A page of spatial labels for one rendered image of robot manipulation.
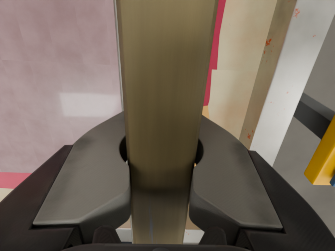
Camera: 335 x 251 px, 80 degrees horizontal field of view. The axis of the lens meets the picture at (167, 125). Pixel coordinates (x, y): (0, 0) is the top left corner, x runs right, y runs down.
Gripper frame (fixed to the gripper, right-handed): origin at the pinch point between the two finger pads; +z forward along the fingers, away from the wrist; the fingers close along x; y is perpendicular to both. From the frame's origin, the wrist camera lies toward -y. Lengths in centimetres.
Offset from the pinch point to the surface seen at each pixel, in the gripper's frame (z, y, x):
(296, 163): 108, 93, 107
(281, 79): 8.4, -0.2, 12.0
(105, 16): 11.8, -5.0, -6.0
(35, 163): 11.9, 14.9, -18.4
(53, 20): 11.9, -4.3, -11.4
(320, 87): 107, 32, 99
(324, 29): 8.4, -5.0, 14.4
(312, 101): 28.0, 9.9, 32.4
